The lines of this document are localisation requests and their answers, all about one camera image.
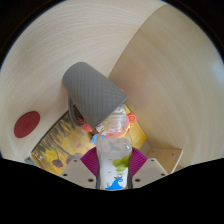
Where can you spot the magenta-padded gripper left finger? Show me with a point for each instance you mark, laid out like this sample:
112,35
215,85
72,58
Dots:
78,173

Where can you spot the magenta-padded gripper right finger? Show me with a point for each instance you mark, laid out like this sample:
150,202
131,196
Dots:
150,171

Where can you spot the clear plastic water bottle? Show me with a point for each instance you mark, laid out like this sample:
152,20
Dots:
113,156

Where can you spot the yellow poppy flower painting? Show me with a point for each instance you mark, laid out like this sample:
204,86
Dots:
56,146

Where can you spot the red plush toy animal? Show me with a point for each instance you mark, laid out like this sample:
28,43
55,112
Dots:
132,117

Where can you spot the flat round red coaster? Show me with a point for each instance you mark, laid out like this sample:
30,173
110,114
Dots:
26,124

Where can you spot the grey ceramic mug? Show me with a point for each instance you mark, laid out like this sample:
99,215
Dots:
91,91

